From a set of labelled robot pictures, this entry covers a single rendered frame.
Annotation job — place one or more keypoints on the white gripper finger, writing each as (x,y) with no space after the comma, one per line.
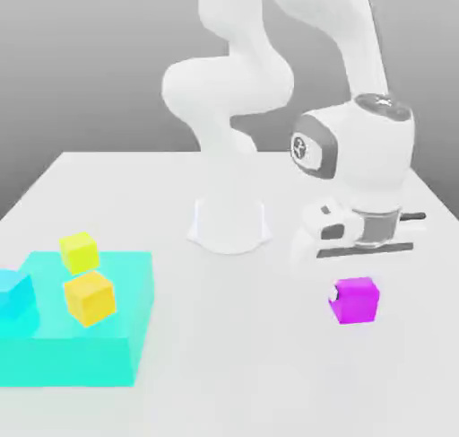
(334,295)

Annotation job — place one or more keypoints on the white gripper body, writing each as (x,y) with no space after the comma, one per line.
(365,255)

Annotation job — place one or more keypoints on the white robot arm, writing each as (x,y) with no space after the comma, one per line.
(229,85)

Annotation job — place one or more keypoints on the small magenta cube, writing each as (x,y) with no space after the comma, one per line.
(358,300)

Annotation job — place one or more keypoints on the small orange yellow cube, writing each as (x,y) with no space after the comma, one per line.
(91,300)

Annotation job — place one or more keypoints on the small lime yellow cube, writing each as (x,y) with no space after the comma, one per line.
(79,253)

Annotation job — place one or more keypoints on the small cyan cube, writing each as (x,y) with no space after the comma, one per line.
(16,300)

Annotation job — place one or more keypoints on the large turquoise box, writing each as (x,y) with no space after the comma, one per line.
(79,358)

